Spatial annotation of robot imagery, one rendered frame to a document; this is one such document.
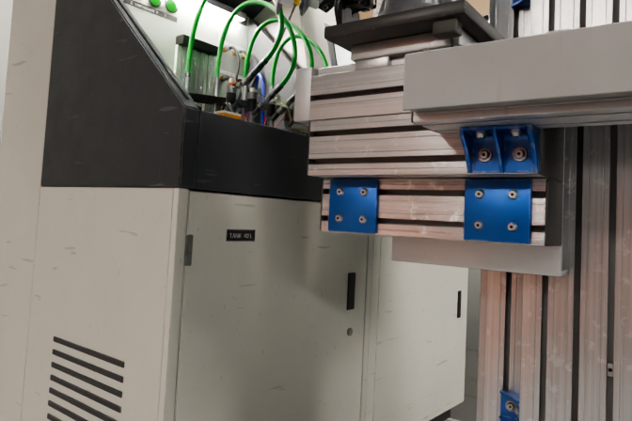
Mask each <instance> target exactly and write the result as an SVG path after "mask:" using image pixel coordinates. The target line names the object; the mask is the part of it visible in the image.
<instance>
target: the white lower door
mask: <svg viewBox="0 0 632 421"><path fill-rule="evenodd" d="M320 222H321V203H320V202H309V201H299V200H288V199H277V198H267V197H256V196H245V195H225V194H215V193H204V192H193V191H189V194H188V208H187V222H186V236H185V250H184V264H183V279H182V306H181V320H180V334H179V348H178V363H177V377H176V391H175V405H174V419H173V421H359V415H360V394H361V373H362V352H363V332H364V311H365V290H366V270H367V249H368V235H367V234H354V233H339V232H326V231H321V230H320Z"/></svg>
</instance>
